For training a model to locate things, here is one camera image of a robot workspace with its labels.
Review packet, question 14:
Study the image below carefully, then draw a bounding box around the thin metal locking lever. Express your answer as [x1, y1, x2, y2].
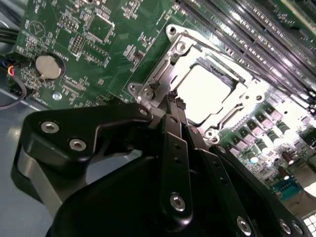
[137, 95, 171, 112]
[182, 32, 260, 81]

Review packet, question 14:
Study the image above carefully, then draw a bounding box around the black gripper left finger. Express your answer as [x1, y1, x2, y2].
[10, 92, 195, 233]

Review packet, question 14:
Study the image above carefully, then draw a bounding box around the metal socket cover frame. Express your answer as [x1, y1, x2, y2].
[145, 33, 262, 129]

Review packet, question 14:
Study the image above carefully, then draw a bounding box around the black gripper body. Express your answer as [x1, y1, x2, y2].
[49, 155, 239, 237]

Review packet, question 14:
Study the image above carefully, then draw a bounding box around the silver CPU plate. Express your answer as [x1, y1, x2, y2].
[172, 61, 244, 124]

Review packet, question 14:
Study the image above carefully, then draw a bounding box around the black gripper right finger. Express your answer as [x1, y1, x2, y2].
[176, 97, 311, 237]

